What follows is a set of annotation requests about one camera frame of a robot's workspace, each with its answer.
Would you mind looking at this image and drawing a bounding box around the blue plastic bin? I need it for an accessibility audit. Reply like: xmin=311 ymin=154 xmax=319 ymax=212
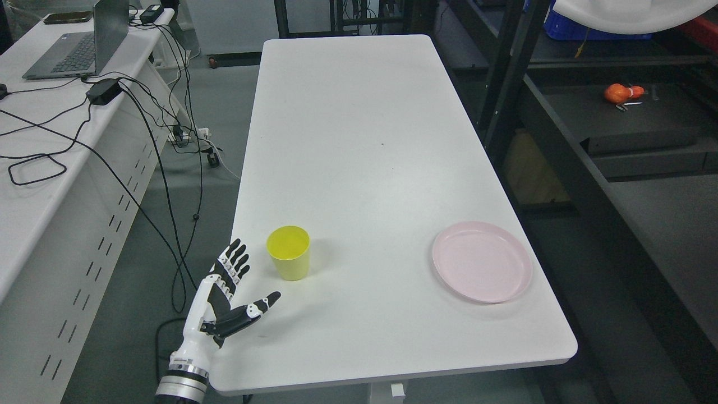
xmin=543 ymin=1 xmax=653 ymax=41

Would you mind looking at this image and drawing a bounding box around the black power adapter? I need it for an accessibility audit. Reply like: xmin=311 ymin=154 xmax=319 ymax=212
xmin=86 ymin=77 xmax=122 ymax=107

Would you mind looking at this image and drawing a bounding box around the orange toy object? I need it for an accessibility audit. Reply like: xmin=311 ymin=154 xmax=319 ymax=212
xmin=604 ymin=84 xmax=645 ymax=104

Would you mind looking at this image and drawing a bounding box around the black metal shelving rack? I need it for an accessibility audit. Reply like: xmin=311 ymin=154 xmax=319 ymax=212
xmin=434 ymin=1 xmax=716 ymax=403

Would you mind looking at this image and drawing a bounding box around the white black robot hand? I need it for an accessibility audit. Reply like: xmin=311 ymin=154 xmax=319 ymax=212
xmin=169 ymin=238 xmax=280 ymax=371

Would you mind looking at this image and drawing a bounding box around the white power strip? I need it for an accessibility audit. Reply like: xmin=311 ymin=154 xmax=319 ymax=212
xmin=167 ymin=126 xmax=212 ymax=148

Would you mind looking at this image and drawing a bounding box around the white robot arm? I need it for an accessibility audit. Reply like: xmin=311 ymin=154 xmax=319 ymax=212
xmin=154 ymin=361 xmax=209 ymax=403

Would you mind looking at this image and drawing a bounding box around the grey laptop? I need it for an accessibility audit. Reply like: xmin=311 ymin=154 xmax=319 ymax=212
xmin=22 ymin=1 xmax=129 ymax=80

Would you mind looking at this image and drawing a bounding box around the black smartphone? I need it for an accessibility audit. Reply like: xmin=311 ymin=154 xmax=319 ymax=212
xmin=43 ymin=11 xmax=93 ymax=25

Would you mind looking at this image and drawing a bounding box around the white table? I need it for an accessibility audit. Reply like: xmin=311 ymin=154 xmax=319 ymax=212
xmin=210 ymin=34 xmax=578 ymax=403

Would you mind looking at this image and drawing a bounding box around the pink plastic plate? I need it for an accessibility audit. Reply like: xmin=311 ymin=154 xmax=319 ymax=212
xmin=431 ymin=222 xmax=533 ymax=304

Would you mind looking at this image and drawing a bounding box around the yellow plastic cup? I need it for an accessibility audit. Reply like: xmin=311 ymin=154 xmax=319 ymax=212
xmin=266 ymin=226 xmax=311 ymax=281

